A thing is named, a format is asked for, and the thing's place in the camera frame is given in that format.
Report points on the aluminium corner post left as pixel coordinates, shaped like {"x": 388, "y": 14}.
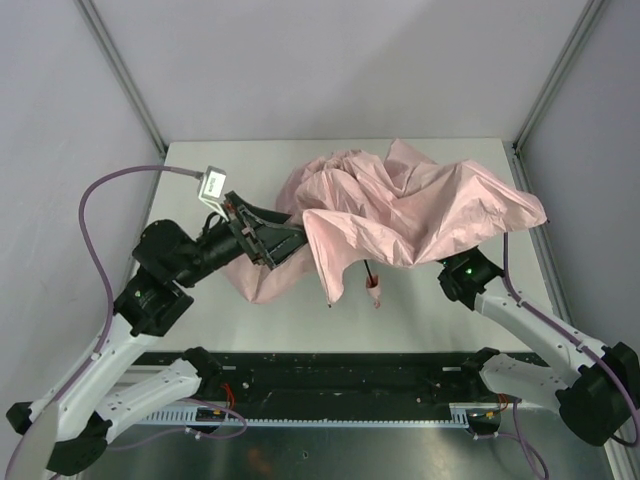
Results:
{"x": 97, "y": 27}

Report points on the aluminium corner post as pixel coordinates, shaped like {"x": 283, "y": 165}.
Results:
{"x": 97, "y": 27}
{"x": 581, "y": 32}

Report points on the aluminium corner post right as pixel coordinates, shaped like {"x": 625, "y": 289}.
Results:
{"x": 581, "y": 32}

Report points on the pink folding umbrella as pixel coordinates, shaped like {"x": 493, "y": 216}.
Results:
{"x": 402, "y": 211}

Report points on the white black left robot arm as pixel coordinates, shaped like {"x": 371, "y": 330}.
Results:
{"x": 68, "y": 429}

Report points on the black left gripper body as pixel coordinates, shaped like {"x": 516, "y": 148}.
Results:
{"x": 248, "y": 230}

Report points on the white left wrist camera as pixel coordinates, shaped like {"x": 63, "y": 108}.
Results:
{"x": 211, "y": 187}

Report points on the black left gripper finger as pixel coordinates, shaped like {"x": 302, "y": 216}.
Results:
{"x": 279, "y": 243}
{"x": 256, "y": 218}

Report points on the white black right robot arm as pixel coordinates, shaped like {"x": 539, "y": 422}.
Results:
{"x": 593, "y": 387}

